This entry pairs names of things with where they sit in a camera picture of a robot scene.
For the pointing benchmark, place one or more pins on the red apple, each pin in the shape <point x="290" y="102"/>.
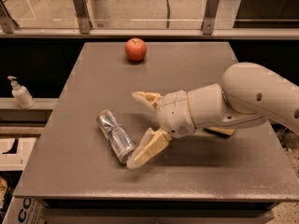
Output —
<point x="135" y="50"/>

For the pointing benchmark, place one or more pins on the metal railing bracket right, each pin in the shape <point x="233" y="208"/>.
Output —
<point x="210" y="16"/>

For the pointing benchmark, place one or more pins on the white pillar base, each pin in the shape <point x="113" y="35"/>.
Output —
<point x="101" y="14"/>

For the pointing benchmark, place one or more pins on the silver redbull can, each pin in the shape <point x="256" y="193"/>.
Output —
<point x="118" y="139"/>

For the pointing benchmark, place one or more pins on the white pump dispenser bottle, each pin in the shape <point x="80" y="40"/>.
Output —
<point x="21" y="94"/>

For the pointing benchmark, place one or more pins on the metal railing bracket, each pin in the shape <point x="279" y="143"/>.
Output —
<point x="83" y="17"/>
<point x="7" y="23"/>
<point x="210" y="16"/>

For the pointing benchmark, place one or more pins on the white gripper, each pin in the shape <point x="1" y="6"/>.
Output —
<point x="173" y="113"/>

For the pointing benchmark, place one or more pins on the yellow sponge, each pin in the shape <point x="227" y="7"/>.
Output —
<point x="220" y="131"/>

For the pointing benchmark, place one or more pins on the white cardboard box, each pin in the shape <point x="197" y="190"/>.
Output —
<point x="15" y="153"/>

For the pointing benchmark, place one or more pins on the metal railing bracket far left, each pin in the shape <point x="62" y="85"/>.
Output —
<point x="7" y="23"/>

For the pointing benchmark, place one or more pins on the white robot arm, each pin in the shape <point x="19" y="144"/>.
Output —
<point x="248" y="96"/>

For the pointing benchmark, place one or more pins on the white printed box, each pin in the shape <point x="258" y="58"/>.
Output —
<point x="24" y="211"/>

